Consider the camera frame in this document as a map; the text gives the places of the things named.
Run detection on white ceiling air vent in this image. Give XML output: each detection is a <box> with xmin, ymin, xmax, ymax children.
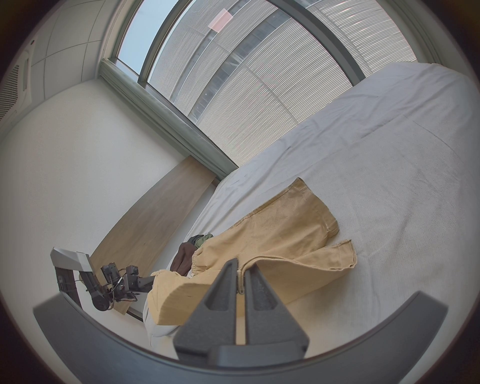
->
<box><xmin>0</xmin><ymin>39</ymin><xmax>36</xmax><ymax>121</ymax></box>

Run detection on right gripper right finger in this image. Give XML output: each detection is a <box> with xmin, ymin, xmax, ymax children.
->
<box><xmin>244</xmin><ymin>264</ymin><xmax>310</xmax><ymax>361</ymax></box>

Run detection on bed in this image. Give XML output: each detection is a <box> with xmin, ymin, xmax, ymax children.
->
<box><xmin>88</xmin><ymin>62</ymin><xmax>480</xmax><ymax>366</ymax></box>

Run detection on grey-green curtain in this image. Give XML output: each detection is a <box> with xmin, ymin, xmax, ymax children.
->
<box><xmin>98</xmin><ymin>60</ymin><xmax>239</xmax><ymax>179</ymax></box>

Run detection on tan shorts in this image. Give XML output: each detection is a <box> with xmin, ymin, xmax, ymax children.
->
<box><xmin>144</xmin><ymin>177</ymin><xmax>358</xmax><ymax>327</ymax></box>

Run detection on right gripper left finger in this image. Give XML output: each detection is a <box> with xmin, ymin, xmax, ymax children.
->
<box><xmin>173</xmin><ymin>258</ymin><xmax>241</xmax><ymax>366</ymax></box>

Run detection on brown garment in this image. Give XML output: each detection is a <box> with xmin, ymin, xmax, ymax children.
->
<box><xmin>170</xmin><ymin>242</ymin><xmax>196</xmax><ymax>276</ymax></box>

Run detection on window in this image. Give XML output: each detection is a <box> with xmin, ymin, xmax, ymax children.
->
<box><xmin>116</xmin><ymin>0</ymin><xmax>419</xmax><ymax>167</ymax></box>

